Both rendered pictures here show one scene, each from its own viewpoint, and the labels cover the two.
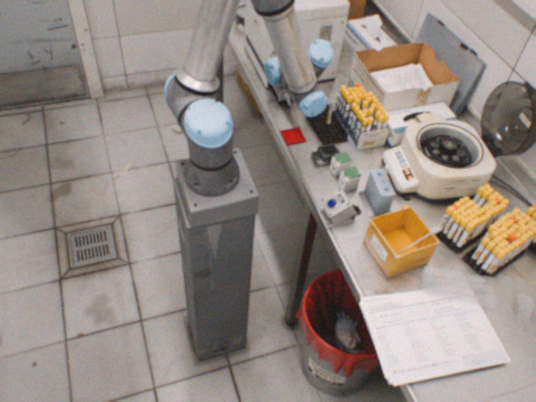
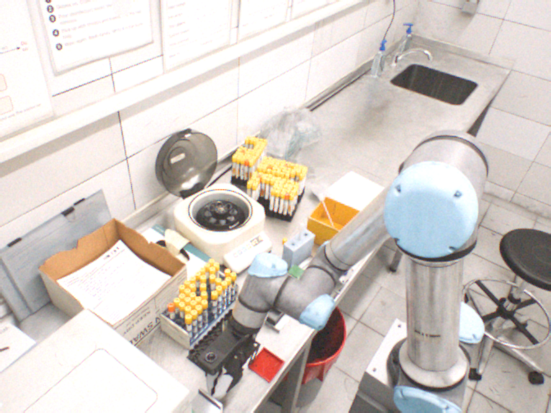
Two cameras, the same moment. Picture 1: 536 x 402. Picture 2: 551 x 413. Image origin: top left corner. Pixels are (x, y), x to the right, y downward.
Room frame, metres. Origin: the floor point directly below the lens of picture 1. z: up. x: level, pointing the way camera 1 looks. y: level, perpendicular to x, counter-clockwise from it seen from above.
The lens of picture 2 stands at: (1.63, 0.42, 1.90)
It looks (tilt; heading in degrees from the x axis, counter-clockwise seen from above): 41 degrees down; 235
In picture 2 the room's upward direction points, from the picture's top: 6 degrees clockwise
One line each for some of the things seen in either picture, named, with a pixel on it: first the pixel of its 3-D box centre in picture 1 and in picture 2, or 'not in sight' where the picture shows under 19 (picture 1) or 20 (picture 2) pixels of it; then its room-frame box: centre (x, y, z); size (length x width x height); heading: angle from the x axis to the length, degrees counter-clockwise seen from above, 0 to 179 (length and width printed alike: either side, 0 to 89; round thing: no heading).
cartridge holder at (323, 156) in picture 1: (328, 154); (271, 314); (1.20, -0.15, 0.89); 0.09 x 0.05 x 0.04; 115
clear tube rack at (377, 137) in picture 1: (359, 120); (201, 306); (1.37, -0.25, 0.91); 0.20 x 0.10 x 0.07; 24
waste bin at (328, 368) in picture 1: (344, 336); (293, 353); (0.93, -0.32, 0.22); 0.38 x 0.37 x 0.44; 24
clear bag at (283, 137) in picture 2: not in sight; (278, 133); (0.77, -0.85, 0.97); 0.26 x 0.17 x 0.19; 38
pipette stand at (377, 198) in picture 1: (378, 193); (298, 251); (1.03, -0.30, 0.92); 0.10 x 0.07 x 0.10; 16
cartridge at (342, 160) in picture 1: (340, 165); not in sight; (1.14, -0.19, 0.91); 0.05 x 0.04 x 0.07; 114
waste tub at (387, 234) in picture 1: (399, 242); (332, 224); (0.86, -0.34, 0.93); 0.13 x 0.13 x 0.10; 29
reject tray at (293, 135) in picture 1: (293, 135); (266, 364); (1.28, -0.04, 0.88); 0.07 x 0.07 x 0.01; 24
